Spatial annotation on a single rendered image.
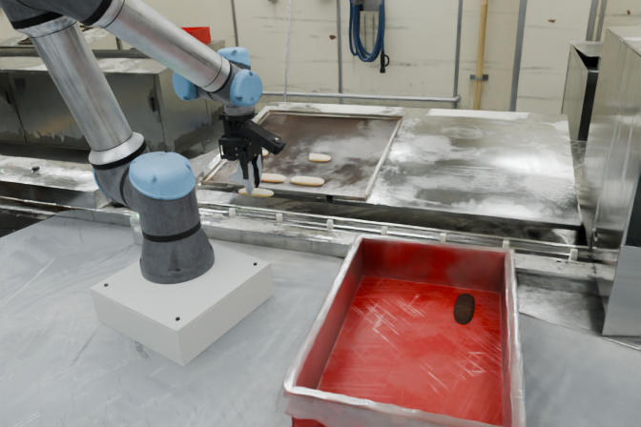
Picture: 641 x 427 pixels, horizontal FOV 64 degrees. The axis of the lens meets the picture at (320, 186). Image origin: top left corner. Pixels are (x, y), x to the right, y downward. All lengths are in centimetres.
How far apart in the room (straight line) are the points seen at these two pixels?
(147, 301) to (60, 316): 24
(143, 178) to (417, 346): 58
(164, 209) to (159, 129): 314
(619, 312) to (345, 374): 49
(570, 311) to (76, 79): 103
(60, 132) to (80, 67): 378
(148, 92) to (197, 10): 181
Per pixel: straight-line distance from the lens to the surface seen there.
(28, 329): 121
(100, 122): 108
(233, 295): 102
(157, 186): 99
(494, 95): 492
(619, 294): 104
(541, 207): 137
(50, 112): 483
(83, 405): 99
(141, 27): 95
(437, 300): 109
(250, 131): 127
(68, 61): 104
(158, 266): 106
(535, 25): 452
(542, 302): 114
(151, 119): 415
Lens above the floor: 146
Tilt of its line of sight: 23 degrees down
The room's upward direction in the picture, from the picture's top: 3 degrees counter-clockwise
